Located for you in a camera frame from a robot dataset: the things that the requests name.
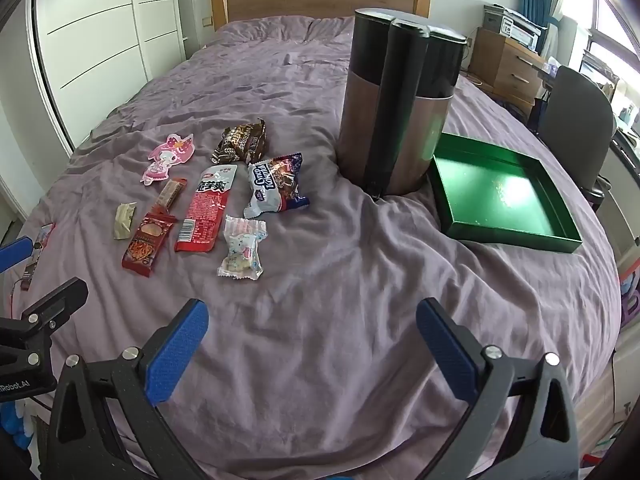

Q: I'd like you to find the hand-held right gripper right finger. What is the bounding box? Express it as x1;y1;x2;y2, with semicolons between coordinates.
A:
415;297;581;480

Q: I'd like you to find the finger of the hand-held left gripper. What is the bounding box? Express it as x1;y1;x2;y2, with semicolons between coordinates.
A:
0;276;89;356
0;236;35;273

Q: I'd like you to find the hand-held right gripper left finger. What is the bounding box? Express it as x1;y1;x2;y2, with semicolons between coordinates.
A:
47;298;211;480

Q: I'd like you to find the small beige candy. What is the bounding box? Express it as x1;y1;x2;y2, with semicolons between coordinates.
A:
114;202;138;240

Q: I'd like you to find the small red snack packet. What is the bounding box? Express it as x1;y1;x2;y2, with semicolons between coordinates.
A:
121;212;178;279

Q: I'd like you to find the clear pastel candy packet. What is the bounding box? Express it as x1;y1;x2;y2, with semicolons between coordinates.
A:
217;215;268;281

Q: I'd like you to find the long red snack packet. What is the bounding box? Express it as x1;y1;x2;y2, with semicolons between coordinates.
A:
174;163;238;253

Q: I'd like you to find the green tray box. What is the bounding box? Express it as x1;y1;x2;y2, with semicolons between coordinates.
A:
427;132;584;254

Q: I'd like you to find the small brown snack bar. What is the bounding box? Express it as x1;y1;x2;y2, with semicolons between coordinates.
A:
156;178;188;212

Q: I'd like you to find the pink cartoon figure packet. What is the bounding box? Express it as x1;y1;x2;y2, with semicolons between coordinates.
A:
141;133;195;187

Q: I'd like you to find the white and blue cookie packet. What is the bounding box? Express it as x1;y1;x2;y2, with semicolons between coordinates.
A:
243;153;311;219

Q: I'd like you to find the brown snack packet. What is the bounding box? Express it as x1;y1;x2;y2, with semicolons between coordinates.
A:
210;118;267;164

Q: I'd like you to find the person's left hand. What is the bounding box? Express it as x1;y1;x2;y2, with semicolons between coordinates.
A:
0;402;33;453

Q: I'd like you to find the small colourful packet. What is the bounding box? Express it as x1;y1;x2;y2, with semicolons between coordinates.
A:
19;222;56;291

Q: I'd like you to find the purple bed sheet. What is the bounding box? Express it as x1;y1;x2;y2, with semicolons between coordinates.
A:
15;15;623;480

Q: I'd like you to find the purple stool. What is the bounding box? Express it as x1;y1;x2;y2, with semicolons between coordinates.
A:
620;272;640;331

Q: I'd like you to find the black and brown kettle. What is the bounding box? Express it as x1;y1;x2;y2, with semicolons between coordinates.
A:
338;7;468;198

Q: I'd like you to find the white wardrobe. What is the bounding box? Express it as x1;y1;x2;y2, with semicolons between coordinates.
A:
30;0;188;156

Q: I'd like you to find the grey office chair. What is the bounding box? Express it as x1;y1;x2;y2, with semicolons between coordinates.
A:
542;65;618;201

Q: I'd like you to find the wooden drawer cabinet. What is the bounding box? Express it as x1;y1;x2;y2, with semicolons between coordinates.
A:
467;27;548;116

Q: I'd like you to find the grey printer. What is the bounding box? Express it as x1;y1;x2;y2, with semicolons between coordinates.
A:
483;4;546;53

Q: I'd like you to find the window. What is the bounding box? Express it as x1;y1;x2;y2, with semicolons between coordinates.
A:
555;0;640;91

